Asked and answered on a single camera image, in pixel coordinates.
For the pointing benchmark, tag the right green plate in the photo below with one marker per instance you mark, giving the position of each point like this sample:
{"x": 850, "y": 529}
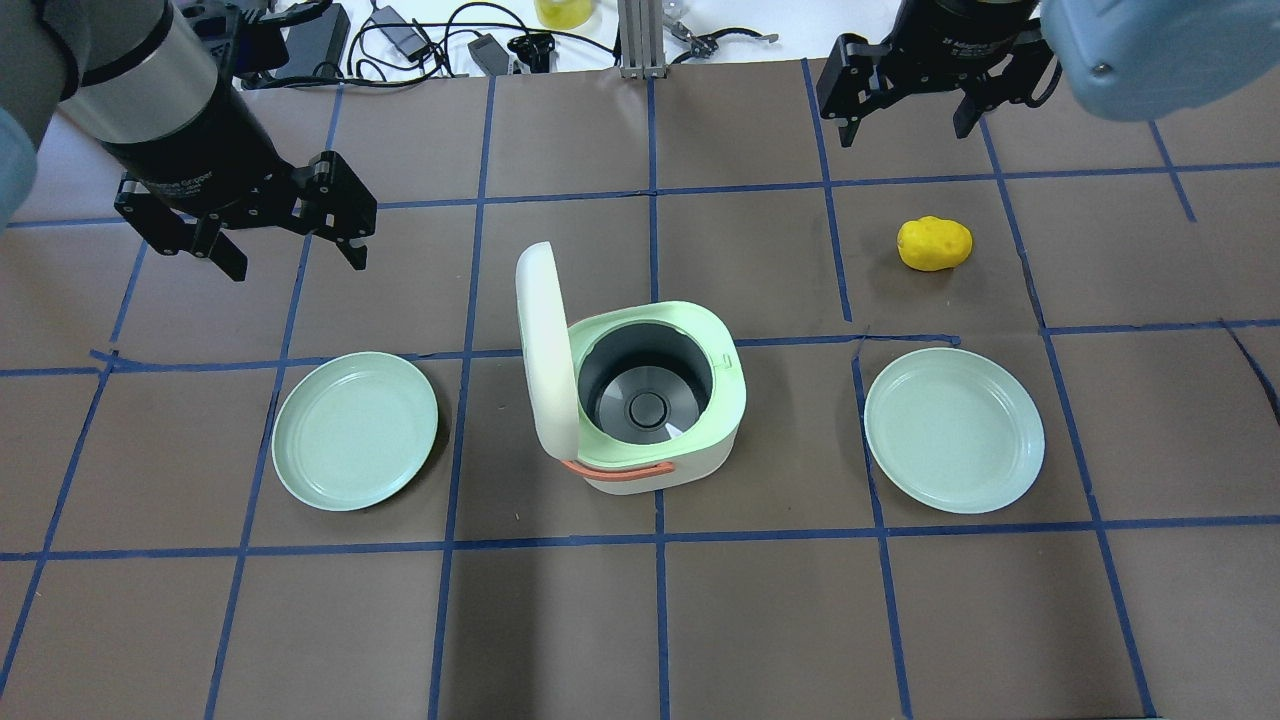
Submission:
{"x": 954, "y": 430}

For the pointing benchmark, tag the yellow cup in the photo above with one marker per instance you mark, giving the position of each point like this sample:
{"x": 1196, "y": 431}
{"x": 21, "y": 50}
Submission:
{"x": 564, "y": 14}

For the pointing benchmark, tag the yellow potato toy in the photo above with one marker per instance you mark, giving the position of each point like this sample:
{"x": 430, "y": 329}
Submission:
{"x": 934, "y": 244}

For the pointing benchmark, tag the metal pliers tool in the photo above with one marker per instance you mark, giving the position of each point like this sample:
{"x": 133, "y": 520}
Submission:
{"x": 700, "y": 47}

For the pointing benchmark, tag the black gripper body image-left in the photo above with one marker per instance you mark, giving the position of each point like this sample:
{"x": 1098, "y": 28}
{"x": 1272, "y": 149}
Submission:
{"x": 195, "y": 145}

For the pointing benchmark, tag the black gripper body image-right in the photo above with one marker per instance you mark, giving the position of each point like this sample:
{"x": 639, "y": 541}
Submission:
{"x": 965, "y": 45}

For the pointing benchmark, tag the aluminium profile post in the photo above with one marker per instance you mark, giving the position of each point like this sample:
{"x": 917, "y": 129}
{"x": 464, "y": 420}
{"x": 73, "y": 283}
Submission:
{"x": 640, "y": 39}

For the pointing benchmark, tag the black power adapter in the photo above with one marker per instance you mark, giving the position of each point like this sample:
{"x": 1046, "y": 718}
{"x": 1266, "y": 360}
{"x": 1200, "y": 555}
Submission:
{"x": 490, "y": 56}

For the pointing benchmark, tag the green plate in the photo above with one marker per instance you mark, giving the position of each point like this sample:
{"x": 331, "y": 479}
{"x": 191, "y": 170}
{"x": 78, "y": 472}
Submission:
{"x": 354, "y": 431}
{"x": 954, "y": 430}

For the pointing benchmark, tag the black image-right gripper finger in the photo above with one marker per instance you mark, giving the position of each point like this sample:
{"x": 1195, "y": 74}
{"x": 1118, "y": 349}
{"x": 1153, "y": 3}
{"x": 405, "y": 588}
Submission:
{"x": 1030, "y": 79}
{"x": 861, "y": 77}

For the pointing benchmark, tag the white rice cooker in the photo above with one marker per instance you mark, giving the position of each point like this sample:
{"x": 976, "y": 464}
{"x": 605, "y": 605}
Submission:
{"x": 640, "y": 399}

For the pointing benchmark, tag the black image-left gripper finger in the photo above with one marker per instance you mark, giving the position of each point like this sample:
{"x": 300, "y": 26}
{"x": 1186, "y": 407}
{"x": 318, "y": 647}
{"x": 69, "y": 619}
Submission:
{"x": 168, "y": 233}
{"x": 326, "y": 199}

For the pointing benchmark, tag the black box device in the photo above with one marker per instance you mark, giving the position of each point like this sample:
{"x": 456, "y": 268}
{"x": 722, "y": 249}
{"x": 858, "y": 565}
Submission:
{"x": 315, "y": 47}

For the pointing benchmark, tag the left green plate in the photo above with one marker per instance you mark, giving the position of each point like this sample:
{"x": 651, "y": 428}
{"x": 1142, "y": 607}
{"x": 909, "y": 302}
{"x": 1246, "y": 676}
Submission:
{"x": 354, "y": 431}

